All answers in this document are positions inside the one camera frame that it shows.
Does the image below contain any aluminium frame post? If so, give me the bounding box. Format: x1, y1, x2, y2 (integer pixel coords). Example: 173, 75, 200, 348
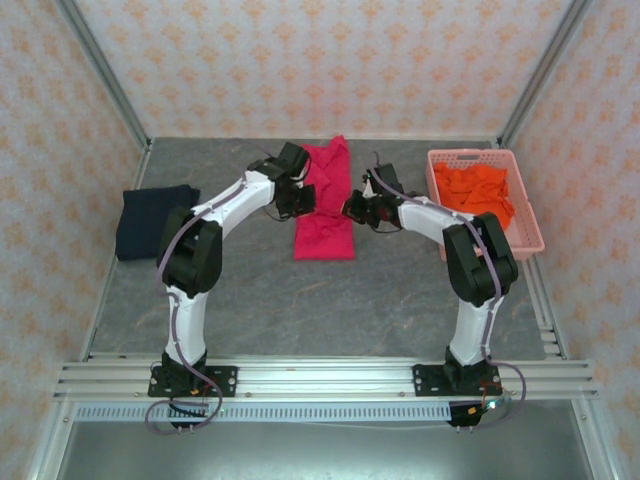
497, 0, 596, 151
52, 0, 154, 151

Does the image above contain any orange t-shirt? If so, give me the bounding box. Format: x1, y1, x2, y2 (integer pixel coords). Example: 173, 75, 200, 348
432, 160, 516, 232

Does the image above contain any folded navy t-shirt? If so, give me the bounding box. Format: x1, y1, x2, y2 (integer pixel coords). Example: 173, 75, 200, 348
115, 183, 202, 262

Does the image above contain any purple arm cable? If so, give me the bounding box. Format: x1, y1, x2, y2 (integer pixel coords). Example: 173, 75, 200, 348
367, 167, 530, 432
144, 139, 274, 436

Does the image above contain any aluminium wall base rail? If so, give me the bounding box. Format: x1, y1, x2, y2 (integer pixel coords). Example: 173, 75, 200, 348
149, 133, 501, 142

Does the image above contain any white slotted cable duct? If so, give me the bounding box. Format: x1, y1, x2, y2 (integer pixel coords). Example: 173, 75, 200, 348
74, 403, 454, 424

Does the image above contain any aluminium mounting beam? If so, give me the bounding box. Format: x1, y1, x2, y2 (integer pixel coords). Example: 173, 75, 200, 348
54, 357, 599, 401

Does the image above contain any pink plastic basket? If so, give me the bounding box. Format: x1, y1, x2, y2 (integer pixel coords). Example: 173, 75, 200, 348
424, 148, 546, 263

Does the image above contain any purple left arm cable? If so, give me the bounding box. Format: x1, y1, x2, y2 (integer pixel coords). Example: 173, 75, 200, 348
144, 139, 274, 436

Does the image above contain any grey metal sheet panel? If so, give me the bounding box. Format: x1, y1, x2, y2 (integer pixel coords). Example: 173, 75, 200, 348
54, 422, 599, 480

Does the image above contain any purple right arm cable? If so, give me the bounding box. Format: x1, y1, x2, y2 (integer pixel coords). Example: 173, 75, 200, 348
367, 167, 530, 432

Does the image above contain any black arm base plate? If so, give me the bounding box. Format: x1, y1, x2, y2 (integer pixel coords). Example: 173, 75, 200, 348
412, 363, 503, 399
148, 366, 239, 399

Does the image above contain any pink t-shirt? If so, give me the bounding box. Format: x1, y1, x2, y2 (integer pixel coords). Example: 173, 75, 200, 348
292, 134, 357, 261

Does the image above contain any short aluminium frame leg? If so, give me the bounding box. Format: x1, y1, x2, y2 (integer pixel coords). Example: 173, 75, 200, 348
569, 399, 619, 480
24, 399, 76, 480

